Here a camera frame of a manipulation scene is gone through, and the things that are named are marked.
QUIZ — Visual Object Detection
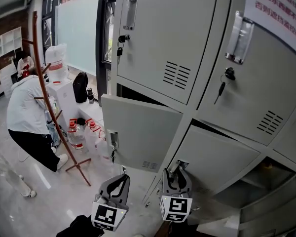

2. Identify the grey vented locker door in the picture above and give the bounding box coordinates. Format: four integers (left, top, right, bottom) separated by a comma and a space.
173, 124, 261, 195

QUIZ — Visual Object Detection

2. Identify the white paper notice red print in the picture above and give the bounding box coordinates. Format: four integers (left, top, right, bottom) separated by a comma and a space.
243, 0, 296, 49

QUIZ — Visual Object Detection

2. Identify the white pedestal box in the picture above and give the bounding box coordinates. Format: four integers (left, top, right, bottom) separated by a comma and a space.
46, 79, 80, 129

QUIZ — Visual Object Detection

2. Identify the clear water jug red cap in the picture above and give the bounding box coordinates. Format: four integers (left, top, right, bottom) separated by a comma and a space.
67, 118, 89, 155
84, 118, 102, 156

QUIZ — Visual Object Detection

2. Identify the clear bag of white cups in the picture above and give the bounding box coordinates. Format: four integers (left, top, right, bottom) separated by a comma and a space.
44, 43, 70, 82

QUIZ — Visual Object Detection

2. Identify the folded grey umbrella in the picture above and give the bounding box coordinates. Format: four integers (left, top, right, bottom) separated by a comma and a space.
44, 109, 62, 148

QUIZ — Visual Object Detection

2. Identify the frosted glass window pane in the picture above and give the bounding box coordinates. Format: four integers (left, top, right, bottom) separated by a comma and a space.
55, 0, 101, 77

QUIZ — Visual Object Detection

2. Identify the brown wooden coat rack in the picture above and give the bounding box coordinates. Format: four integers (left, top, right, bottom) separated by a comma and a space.
22, 10, 92, 187

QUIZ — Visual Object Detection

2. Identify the person's left forearm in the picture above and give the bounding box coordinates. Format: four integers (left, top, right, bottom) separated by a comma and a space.
56, 214, 102, 237

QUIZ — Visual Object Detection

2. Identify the bank of grey locker doors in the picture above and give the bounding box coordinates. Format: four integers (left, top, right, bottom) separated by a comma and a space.
100, 0, 296, 232

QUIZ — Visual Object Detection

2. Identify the black backpack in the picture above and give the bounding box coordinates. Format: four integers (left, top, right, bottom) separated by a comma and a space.
72, 72, 89, 104

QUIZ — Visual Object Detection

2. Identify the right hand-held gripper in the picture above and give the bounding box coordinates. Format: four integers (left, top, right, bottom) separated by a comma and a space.
159, 168, 193, 223

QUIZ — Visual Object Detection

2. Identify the black thermos bottle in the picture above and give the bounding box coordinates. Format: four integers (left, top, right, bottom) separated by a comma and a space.
86, 87, 95, 105

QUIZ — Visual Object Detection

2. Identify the white bookshelf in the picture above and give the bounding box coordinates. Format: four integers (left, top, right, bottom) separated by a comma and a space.
0, 26, 23, 59

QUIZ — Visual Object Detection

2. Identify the person's right forearm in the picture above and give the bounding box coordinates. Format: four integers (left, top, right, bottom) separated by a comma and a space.
160, 219, 198, 237

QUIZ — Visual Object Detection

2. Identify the black window frame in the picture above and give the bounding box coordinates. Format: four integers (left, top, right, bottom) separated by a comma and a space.
41, 0, 119, 107

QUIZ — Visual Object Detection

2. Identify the grey metal locker cabinet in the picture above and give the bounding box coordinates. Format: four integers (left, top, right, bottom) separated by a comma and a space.
100, 0, 296, 237

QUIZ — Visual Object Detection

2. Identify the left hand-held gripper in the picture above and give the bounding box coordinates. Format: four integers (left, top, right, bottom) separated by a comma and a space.
90, 173, 131, 232

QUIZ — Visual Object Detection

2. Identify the white drawer unit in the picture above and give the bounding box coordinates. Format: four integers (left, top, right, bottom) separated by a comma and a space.
0, 64, 18, 99

